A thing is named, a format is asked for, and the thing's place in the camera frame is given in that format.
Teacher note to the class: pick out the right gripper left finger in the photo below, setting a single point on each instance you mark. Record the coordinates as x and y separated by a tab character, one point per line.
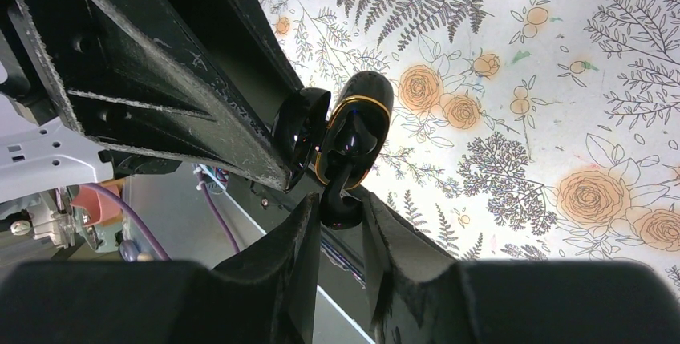
264	305

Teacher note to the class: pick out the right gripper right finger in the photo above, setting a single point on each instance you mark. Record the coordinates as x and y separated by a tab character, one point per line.
413	293

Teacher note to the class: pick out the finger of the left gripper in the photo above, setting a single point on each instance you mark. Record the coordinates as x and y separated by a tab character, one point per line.
131	76
238	37

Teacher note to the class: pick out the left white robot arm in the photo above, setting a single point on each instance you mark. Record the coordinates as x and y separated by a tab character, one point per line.
52	155

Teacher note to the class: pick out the floral patterned table mat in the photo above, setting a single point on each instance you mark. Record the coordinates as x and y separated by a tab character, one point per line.
522	129

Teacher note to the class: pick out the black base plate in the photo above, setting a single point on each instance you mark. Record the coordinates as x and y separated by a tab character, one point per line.
340	267

